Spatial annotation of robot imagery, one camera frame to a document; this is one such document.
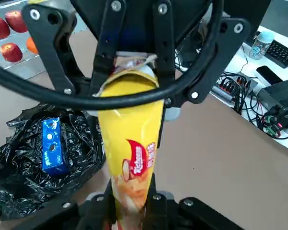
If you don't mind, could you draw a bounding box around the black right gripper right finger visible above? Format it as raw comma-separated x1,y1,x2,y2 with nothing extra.
144,172,247,230

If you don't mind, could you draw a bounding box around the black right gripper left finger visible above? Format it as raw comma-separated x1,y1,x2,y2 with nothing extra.
4,179,118,230

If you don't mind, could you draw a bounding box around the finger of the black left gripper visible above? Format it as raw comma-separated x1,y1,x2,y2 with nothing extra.
153,0,252,109
21,0,127,98

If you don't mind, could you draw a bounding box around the blue cookie box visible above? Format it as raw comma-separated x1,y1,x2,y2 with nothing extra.
41,116,71,176

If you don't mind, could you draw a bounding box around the yellow wafer snack pack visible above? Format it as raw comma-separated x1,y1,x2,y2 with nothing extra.
93,54,166,230

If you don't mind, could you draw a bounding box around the black plastic bag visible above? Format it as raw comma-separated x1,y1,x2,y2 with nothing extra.
0,103,107,221

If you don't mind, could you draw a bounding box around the orange fruit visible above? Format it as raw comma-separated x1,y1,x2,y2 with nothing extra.
26,37,39,55

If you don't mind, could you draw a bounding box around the black computer monitor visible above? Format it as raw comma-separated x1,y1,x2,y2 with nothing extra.
220,0,272,45

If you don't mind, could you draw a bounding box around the clear blue-capped baby bottle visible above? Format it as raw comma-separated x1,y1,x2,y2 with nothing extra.
249,30,276,60

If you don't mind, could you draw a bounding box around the clear acrylic fruit stand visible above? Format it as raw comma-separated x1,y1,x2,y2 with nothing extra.
0,0,51,81

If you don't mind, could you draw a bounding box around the yellowish red apple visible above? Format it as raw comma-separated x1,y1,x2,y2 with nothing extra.
0,42,24,63

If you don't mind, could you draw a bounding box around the grey power hub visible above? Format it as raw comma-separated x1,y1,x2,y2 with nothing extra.
211,73,259,103

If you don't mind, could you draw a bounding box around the black keyboard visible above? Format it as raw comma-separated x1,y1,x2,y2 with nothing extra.
264,39,288,69

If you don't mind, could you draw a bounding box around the black smartphone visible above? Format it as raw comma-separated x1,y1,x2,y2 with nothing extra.
256,65,284,85

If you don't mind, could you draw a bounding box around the black power supply unit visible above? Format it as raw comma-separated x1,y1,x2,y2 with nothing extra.
258,76,288,115

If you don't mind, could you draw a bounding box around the green circuit board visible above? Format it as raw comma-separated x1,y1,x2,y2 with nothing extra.
261,114,288,139

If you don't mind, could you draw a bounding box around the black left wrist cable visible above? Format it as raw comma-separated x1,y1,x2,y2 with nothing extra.
0,0,224,111

